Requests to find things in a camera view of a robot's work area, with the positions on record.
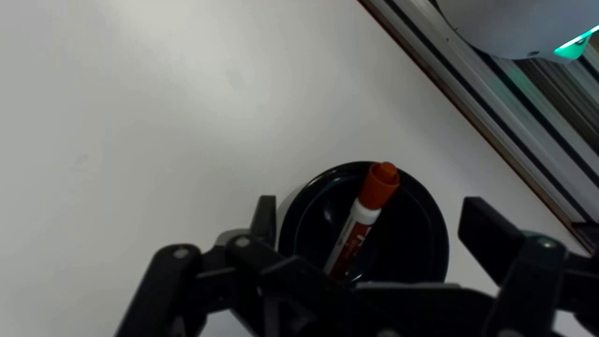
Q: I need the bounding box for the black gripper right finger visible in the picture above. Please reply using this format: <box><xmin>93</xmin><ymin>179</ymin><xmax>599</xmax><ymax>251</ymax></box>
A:
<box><xmin>456</xmin><ymin>194</ymin><xmax>599</xmax><ymax>337</ymax></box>

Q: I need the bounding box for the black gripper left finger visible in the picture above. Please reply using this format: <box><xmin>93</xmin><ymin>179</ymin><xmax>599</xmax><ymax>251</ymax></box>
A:
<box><xmin>114</xmin><ymin>194</ymin><xmax>415</xmax><ymax>337</ymax></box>

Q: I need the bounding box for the orange capped white marker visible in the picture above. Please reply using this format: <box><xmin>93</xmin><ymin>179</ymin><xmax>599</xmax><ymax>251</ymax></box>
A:
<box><xmin>323</xmin><ymin>161</ymin><xmax>402</xmax><ymax>286</ymax></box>

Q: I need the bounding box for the black cup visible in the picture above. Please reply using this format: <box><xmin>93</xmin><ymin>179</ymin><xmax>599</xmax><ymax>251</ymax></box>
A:
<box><xmin>275</xmin><ymin>159</ymin><xmax>451</xmax><ymax>290</ymax></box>

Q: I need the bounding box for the aluminium extrusion base frame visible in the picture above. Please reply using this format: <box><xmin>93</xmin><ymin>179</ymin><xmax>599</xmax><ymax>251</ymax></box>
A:
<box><xmin>357</xmin><ymin>0</ymin><xmax>599</xmax><ymax>253</ymax></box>

